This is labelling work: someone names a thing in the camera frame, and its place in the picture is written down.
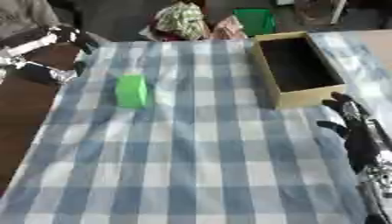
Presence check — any pink patterned bag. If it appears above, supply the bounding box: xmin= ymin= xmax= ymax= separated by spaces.
xmin=209 ymin=15 xmax=249 ymax=40

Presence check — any person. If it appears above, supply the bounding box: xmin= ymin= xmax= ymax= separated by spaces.
xmin=0 ymin=0 xmax=65 ymax=40

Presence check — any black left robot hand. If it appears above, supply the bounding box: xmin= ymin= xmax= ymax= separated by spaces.
xmin=17 ymin=25 xmax=102 ymax=86

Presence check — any green crate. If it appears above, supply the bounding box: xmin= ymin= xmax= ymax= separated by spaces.
xmin=231 ymin=8 xmax=277 ymax=37

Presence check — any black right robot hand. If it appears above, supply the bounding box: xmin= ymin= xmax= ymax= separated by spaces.
xmin=315 ymin=91 xmax=392 ymax=175

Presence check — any tan cardboard box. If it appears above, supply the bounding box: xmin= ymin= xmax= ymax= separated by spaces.
xmin=248 ymin=31 xmax=349 ymax=110

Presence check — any patterned fabric bag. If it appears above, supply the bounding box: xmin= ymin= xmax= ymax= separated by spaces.
xmin=147 ymin=1 xmax=212 ymax=42

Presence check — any green block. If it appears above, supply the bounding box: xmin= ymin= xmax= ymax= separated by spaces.
xmin=113 ymin=73 xmax=151 ymax=109

